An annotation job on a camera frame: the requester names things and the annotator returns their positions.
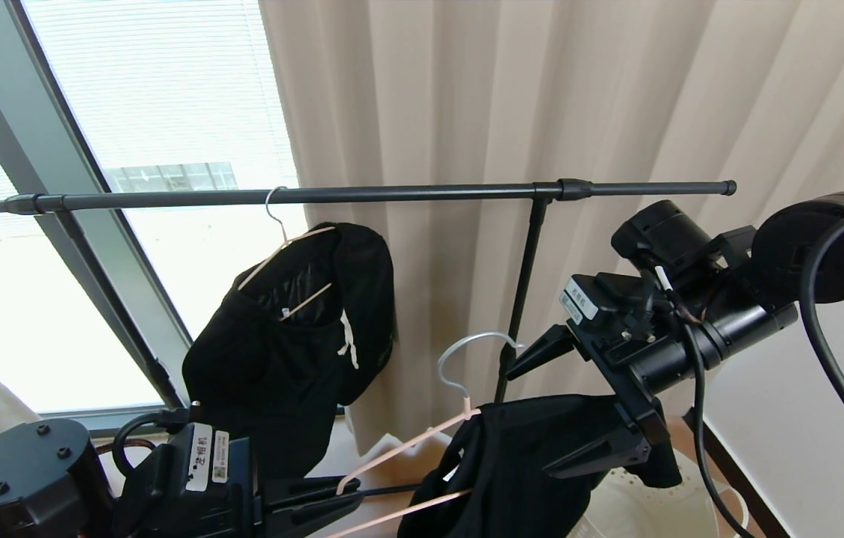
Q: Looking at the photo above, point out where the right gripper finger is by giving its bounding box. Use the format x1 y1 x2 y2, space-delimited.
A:
542 432 651 479
506 324 580 380

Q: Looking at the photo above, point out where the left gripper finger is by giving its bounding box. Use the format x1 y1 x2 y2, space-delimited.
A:
264 476 360 510
289 489 365 525

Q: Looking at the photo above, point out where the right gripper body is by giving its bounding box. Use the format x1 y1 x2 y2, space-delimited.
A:
570 303 800 458

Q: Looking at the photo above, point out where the heap of clothes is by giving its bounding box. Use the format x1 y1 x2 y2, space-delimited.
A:
397 394 684 538

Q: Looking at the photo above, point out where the pink clothes hanger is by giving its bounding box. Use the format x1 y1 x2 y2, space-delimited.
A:
238 187 338 322
325 333 524 538

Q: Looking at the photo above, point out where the black garment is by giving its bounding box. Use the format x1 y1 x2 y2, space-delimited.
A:
181 222 397 483

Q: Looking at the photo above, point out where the white laundry basket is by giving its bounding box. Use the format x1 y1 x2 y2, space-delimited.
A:
571 448 751 538

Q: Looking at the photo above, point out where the black clothes rack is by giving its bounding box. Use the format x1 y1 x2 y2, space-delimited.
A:
0 179 737 498

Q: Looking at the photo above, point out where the beige curtain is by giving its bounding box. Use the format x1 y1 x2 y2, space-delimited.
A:
261 0 844 457

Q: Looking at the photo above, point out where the window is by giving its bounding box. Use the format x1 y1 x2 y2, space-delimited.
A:
0 0 311 436

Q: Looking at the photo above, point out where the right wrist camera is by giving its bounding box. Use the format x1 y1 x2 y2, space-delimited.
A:
560 273 663 346

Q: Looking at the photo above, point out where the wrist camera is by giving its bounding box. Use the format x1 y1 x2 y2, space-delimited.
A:
560 273 663 346
112 422 255 538

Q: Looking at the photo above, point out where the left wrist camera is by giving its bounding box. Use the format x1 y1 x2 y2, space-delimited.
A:
112 422 255 538

